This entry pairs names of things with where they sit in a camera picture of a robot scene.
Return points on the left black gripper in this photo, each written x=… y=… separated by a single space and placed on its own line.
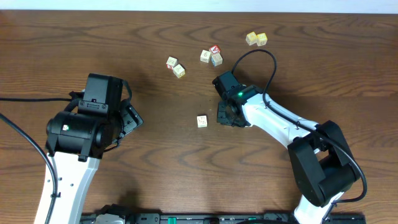
x=129 y=122

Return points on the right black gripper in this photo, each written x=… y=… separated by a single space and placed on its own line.
x=222 y=117

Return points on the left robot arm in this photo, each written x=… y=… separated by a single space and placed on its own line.
x=94 y=122

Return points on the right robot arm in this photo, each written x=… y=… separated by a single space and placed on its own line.
x=322 y=163

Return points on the blue edged white block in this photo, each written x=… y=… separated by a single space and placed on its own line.
x=216 y=59

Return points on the cream block left of cluster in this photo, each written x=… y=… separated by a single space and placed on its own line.
x=205 y=56

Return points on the white block yellow side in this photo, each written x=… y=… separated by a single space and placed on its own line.
x=179 y=71

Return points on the red letter A block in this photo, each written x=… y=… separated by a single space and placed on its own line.
x=214 y=49

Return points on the white block red side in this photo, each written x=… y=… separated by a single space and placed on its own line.
x=171 y=62

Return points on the yellow block left of pair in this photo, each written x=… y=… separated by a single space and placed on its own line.
x=251 y=38

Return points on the yellow block of pair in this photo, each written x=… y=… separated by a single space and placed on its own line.
x=261 y=39
x=251 y=38

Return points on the yellow block right of pair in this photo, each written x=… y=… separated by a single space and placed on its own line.
x=261 y=39

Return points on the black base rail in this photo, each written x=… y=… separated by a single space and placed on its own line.
x=118 y=214

